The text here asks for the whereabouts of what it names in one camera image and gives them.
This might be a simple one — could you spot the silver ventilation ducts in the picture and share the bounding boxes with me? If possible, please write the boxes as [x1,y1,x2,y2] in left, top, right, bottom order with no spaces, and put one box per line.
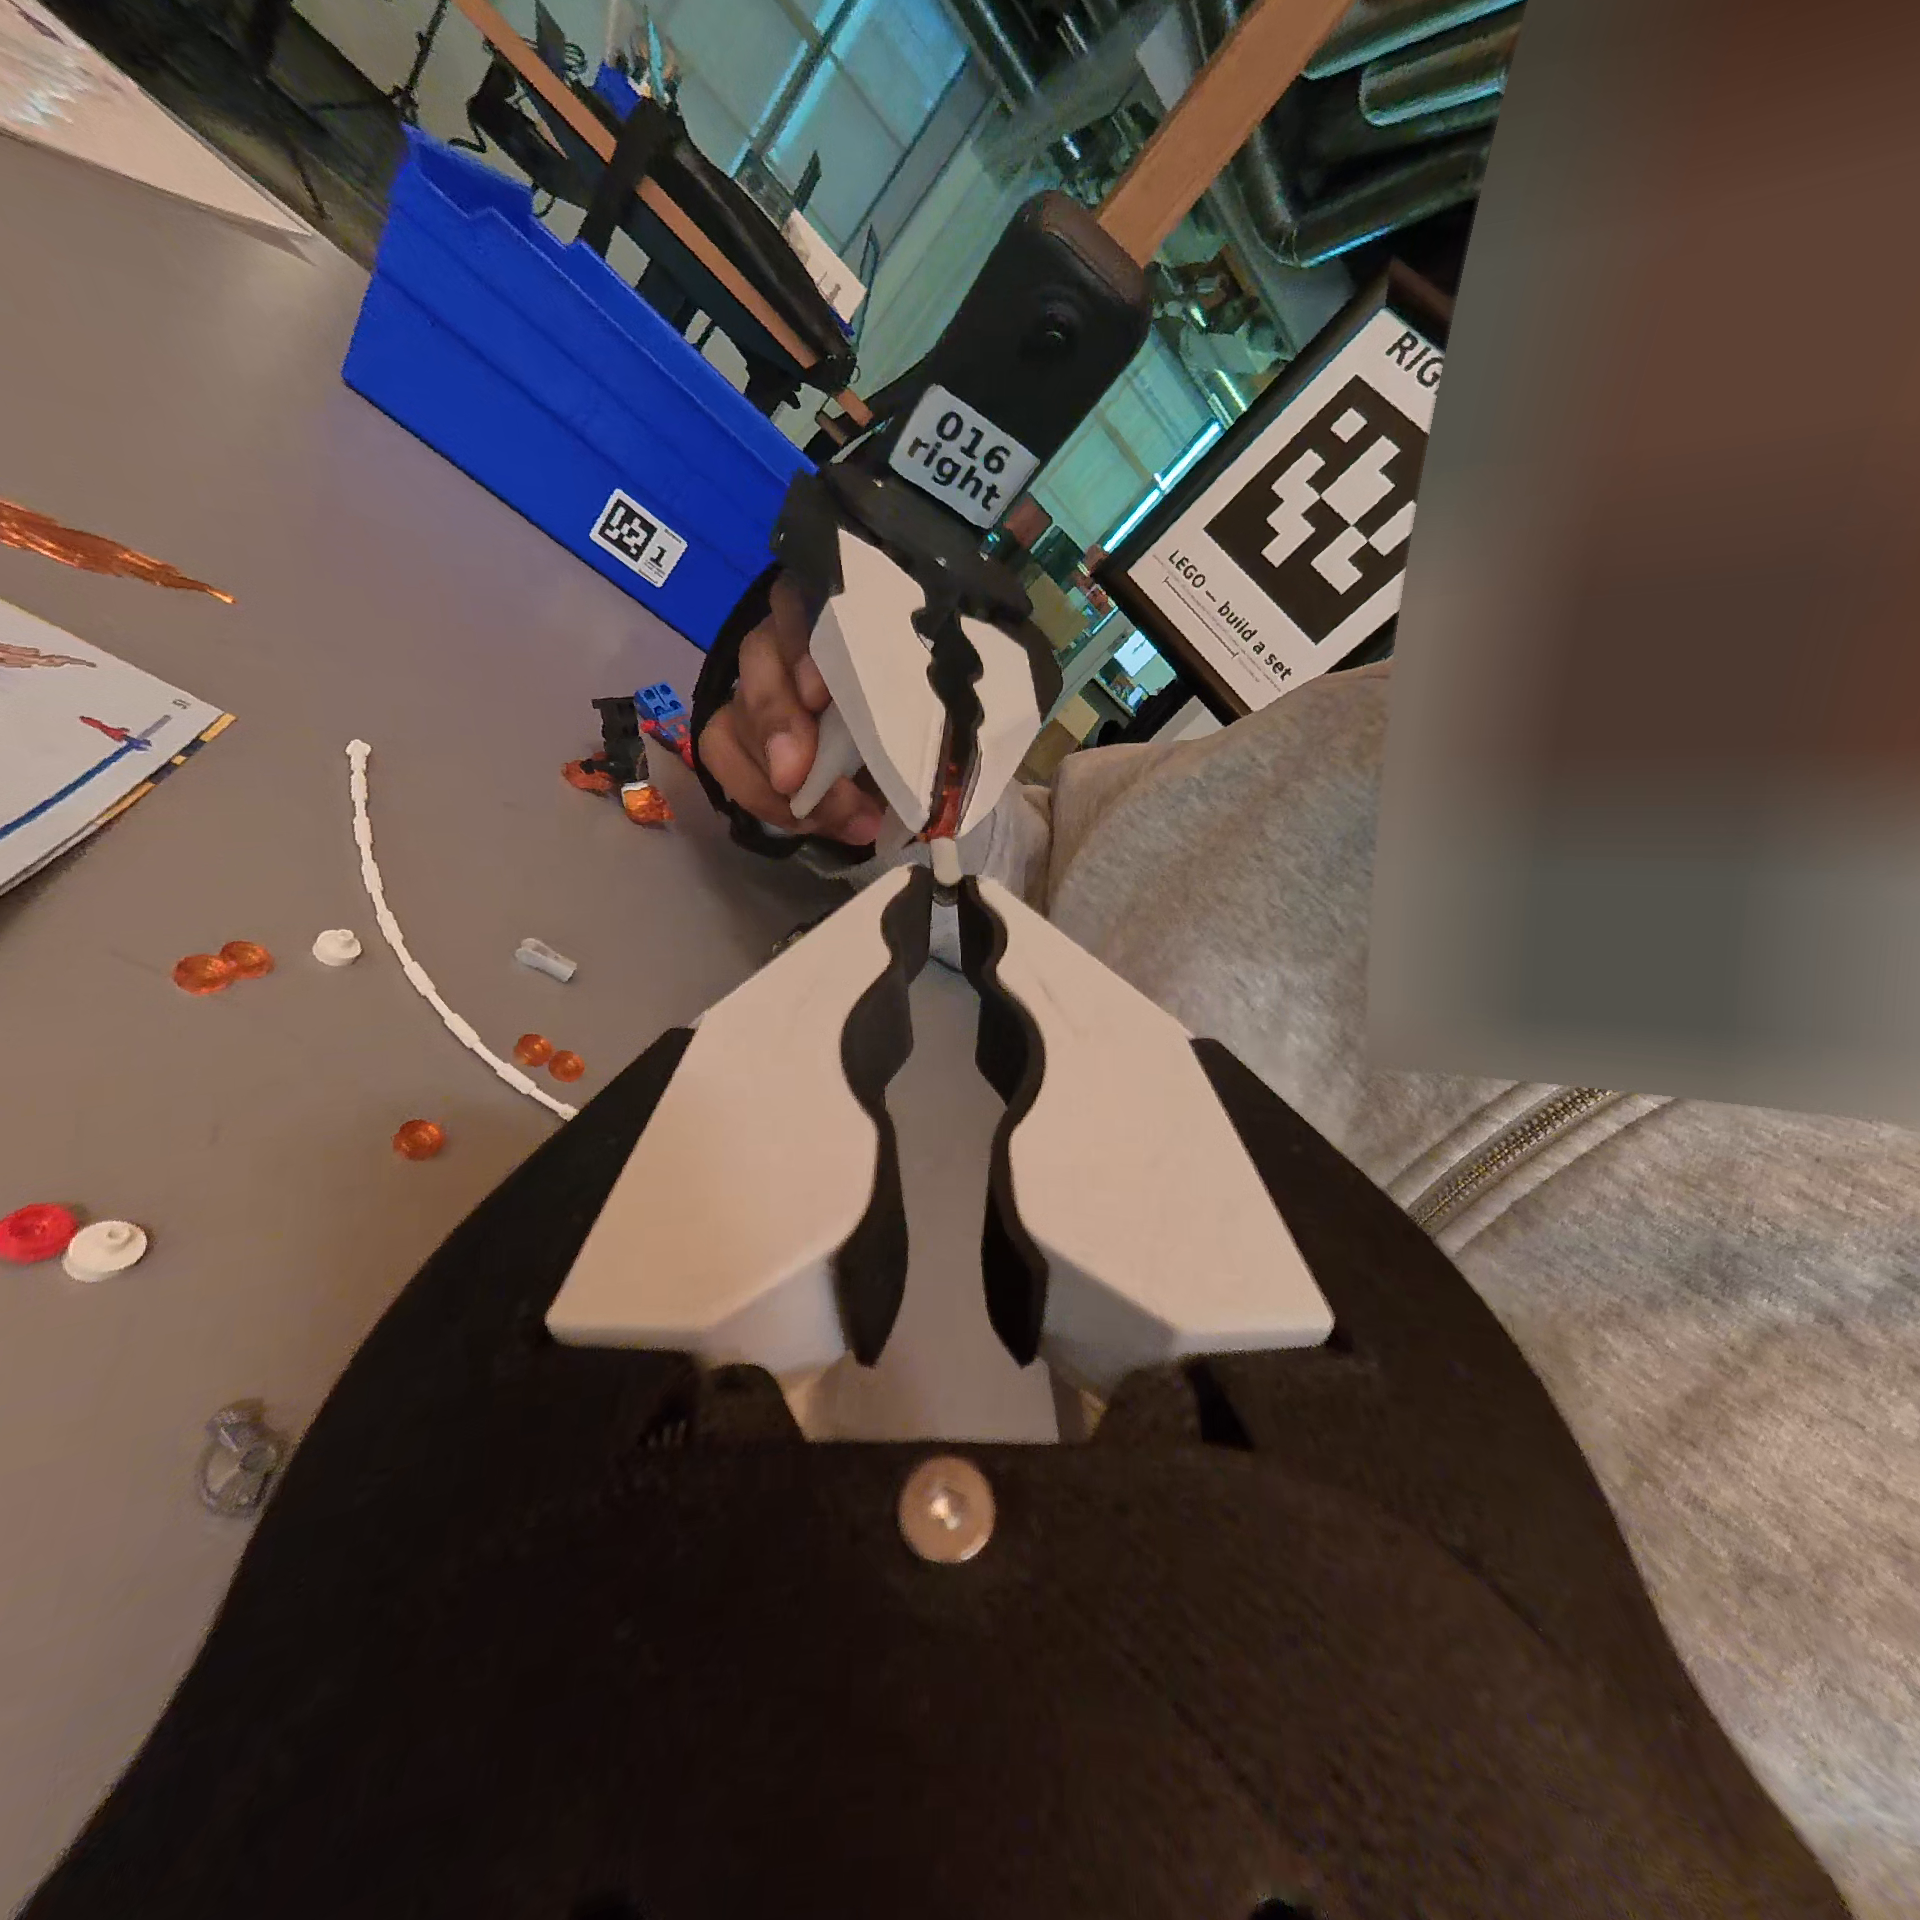
[1259,0,1520,273]

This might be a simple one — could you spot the lego instruction booklet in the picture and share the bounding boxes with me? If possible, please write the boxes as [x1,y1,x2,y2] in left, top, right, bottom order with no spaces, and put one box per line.
[0,598,239,897]

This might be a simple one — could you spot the black and orange lego assembly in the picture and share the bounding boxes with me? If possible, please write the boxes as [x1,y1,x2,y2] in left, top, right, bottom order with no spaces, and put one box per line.
[563,694,677,829]

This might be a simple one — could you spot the wooden post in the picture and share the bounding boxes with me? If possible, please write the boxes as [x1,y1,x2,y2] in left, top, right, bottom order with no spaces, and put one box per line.
[1101,0,1307,255]

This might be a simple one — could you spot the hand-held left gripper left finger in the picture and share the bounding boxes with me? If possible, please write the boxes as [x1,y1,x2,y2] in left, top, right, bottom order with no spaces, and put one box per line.
[545,870,924,1438]

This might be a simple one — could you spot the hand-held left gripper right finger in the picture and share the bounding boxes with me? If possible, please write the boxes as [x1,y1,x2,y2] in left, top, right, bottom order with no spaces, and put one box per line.
[959,873,1337,1438]

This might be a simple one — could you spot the black framed marker sign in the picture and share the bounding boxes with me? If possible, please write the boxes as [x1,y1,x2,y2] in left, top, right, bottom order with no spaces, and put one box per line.
[1095,270,1449,723]

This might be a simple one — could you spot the background wooden table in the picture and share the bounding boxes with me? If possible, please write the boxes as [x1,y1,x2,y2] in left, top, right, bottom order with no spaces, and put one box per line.
[451,0,868,410]

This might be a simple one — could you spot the white lego chain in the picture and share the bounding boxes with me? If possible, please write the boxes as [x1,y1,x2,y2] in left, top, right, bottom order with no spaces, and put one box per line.
[345,738,578,1122]

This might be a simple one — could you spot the stack of cardboard boxes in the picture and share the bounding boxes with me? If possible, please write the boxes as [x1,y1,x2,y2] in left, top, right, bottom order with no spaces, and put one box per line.
[1035,570,1191,754]

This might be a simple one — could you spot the blue plastic bin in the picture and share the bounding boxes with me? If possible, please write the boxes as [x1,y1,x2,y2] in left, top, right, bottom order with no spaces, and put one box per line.
[344,123,818,649]

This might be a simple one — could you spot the person's right hand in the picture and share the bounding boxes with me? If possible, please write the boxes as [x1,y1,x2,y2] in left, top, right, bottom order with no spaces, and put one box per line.
[698,575,889,845]

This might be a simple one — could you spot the dark grey lego piece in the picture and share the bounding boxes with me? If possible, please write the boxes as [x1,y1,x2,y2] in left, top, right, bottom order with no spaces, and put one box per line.
[200,1399,291,1518]

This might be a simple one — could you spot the grey zip hoodie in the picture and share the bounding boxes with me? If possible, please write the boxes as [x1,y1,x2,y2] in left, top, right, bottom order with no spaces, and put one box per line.
[1035,661,1920,1920]

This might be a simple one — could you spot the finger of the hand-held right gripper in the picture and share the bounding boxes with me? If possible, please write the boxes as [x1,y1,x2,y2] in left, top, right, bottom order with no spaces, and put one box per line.
[949,609,1057,845]
[810,533,964,836]

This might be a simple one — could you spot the white printed board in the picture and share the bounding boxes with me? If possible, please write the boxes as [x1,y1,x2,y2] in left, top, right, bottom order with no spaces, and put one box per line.
[0,0,319,242]

